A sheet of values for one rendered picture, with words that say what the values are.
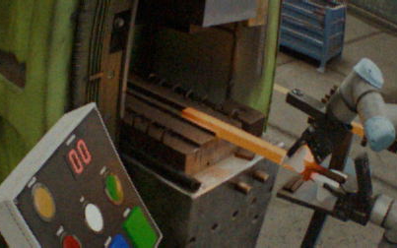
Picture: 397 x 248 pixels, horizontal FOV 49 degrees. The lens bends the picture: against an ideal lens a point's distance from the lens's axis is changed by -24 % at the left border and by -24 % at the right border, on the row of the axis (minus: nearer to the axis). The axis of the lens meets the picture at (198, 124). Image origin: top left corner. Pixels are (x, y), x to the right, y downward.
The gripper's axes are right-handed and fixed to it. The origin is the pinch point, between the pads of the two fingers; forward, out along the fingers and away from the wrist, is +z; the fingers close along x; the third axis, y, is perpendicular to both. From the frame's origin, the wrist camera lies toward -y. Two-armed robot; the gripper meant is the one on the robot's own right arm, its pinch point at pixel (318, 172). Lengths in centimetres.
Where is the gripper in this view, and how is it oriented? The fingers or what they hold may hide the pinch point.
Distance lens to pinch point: 118.2
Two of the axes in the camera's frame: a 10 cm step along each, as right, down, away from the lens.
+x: 6.3, -2.9, 7.2
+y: -1.0, 8.9, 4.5
